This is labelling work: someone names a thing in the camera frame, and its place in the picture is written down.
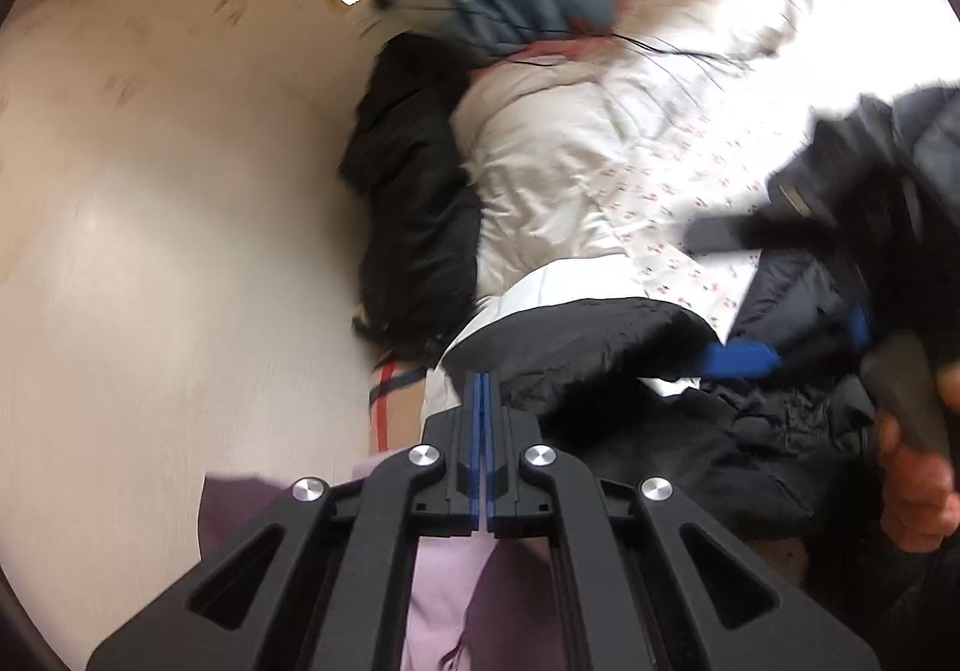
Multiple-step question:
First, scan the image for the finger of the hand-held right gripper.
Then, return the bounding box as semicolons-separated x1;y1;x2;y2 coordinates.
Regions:
705;309;875;383
685;215;773;254

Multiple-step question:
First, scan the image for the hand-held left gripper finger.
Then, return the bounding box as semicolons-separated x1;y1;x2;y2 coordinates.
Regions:
88;372;482;671
481;372;878;671

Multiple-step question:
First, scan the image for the black down jacket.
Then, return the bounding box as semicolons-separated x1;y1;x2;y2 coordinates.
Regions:
450;249;901;544

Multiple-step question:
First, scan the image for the person's right hand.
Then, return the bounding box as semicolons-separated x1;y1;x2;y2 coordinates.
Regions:
874;369;960;553

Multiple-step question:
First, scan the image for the cherry print bed sheet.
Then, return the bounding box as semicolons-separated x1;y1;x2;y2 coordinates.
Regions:
592;0;931;349

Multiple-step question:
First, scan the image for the red striped cloth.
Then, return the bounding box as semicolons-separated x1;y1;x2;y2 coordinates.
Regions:
366;362;430;454

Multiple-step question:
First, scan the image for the purple garment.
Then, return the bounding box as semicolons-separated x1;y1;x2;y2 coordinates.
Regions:
199;457;560;671

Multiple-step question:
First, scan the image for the black coat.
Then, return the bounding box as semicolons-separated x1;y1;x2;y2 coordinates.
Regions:
336;32;482;361

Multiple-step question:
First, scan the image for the black cable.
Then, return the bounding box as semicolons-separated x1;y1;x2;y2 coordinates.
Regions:
386;0;777;91

